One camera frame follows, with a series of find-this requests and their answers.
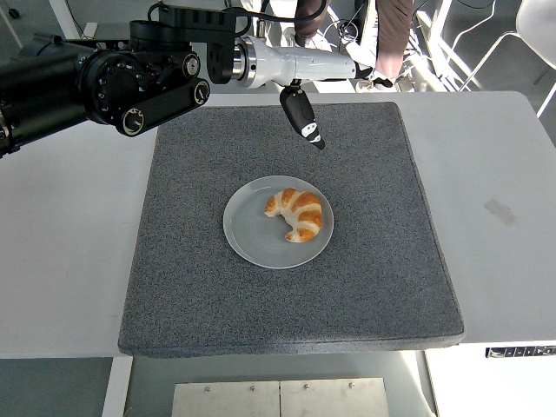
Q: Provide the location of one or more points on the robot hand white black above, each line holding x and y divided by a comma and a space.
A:
304, 65

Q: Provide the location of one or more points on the croissant bread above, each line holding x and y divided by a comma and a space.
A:
304, 213

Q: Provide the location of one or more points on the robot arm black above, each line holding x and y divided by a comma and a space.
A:
108, 78

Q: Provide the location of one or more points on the white round plate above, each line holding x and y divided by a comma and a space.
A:
247, 234

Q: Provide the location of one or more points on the grey metal plate with screws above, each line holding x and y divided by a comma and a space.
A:
278, 399

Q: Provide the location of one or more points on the person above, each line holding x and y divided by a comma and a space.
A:
393, 35

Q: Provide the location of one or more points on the white chair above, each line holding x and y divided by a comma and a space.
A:
536, 26

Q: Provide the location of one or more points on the grey speckled mat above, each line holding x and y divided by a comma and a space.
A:
304, 304

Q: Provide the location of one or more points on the piece of clear tape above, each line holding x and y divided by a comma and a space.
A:
501, 213

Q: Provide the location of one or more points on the white desk leg with foot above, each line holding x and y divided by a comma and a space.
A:
61, 6

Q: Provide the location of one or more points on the black caster wheel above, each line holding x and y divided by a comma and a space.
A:
15, 13

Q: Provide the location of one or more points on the table control panel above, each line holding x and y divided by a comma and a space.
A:
521, 352

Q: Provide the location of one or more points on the white table leg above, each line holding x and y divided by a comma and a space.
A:
116, 386

